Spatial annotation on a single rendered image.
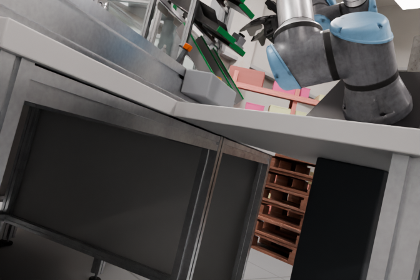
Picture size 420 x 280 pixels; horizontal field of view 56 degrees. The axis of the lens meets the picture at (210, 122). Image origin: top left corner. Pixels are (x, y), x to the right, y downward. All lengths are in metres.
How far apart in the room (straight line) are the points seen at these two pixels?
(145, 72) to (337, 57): 0.40
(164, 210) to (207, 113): 1.33
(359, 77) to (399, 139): 0.43
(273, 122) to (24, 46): 0.33
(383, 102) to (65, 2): 0.66
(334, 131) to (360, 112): 0.42
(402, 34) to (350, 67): 9.18
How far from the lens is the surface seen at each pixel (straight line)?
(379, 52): 0.88
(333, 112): 1.03
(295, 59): 0.89
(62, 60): 0.48
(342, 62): 0.88
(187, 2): 1.50
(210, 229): 1.88
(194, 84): 0.92
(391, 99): 0.93
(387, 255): 0.49
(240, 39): 1.60
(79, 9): 0.63
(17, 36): 0.44
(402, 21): 10.21
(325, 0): 1.49
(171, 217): 1.95
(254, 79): 6.05
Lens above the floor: 0.78
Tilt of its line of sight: 4 degrees up
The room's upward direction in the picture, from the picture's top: 14 degrees clockwise
